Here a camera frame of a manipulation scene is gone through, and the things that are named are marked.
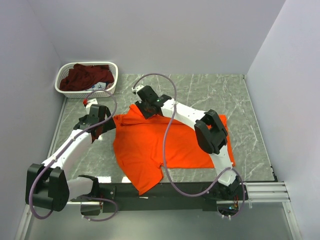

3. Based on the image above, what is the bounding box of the orange polo shirt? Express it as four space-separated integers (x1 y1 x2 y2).
112 104 237 196

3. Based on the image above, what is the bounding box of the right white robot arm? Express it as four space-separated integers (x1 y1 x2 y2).
132 85 245 201

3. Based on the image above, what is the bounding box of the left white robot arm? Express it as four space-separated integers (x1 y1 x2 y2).
25 104 116 212

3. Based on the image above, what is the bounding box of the white printed shirt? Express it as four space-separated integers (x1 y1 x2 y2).
86 82 113 92

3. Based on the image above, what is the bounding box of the white plastic laundry basket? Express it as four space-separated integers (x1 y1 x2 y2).
54 61 119 99

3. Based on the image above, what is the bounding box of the dark red shirt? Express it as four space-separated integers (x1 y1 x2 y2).
59 63 115 92

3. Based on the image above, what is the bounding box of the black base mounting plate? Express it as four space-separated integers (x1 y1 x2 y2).
99 182 227 211

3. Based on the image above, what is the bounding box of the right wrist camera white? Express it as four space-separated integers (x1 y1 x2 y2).
131 84 144 94

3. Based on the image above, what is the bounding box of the aluminium rail frame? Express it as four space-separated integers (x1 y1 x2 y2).
15 182 302 240

